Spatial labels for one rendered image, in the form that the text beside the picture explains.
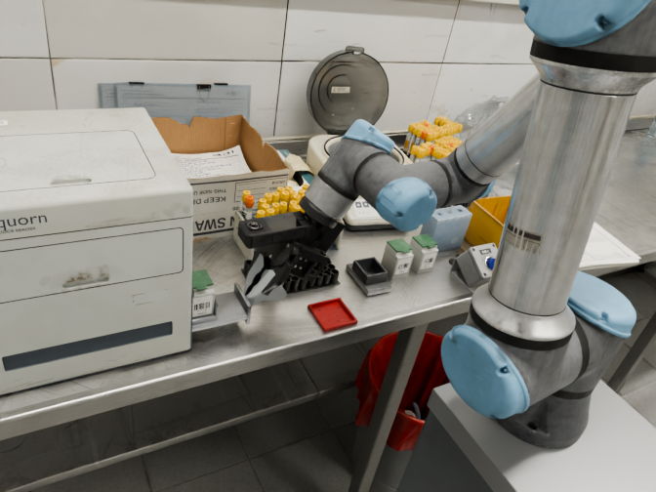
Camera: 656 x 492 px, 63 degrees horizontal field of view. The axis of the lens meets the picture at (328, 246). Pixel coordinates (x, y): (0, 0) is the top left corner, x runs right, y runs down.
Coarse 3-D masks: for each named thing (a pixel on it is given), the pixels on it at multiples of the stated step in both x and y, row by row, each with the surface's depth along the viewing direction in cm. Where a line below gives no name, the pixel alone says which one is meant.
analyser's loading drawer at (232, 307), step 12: (240, 288) 91; (216, 300) 90; (228, 300) 91; (240, 300) 90; (216, 312) 85; (228, 312) 88; (240, 312) 89; (192, 324) 84; (204, 324) 85; (216, 324) 86
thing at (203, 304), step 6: (210, 288) 84; (198, 294) 82; (204, 294) 83; (210, 294) 83; (198, 300) 83; (204, 300) 83; (210, 300) 84; (192, 306) 83; (198, 306) 83; (204, 306) 84; (210, 306) 85; (192, 312) 84; (198, 312) 84; (204, 312) 85; (210, 312) 85; (192, 318) 84
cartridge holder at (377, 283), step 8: (352, 264) 110; (360, 264) 108; (368, 264) 109; (376, 264) 108; (352, 272) 107; (360, 272) 105; (368, 272) 108; (376, 272) 108; (384, 272) 105; (360, 280) 105; (368, 280) 104; (376, 280) 105; (384, 280) 106; (368, 288) 104; (376, 288) 104; (384, 288) 105
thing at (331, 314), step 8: (312, 304) 98; (320, 304) 99; (328, 304) 100; (336, 304) 100; (344, 304) 100; (312, 312) 97; (320, 312) 97; (328, 312) 98; (336, 312) 98; (344, 312) 98; (320, 320) 95; (328, 320) 96; (336, 320) 96; (344, 320) 97; (352, 320) 96; (328, 328) 94; (336, 328) 95
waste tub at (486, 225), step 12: (480, 204) 125; (492, 204) 127; (504, 204) 129; (480, 216) 121; (492, 216) 118; (504, 216) 131; (468, 228) 126; (480, 228) 122; (492, 228) 118; (468, 240) 126; (480, 240) 122; (492, 240) 119
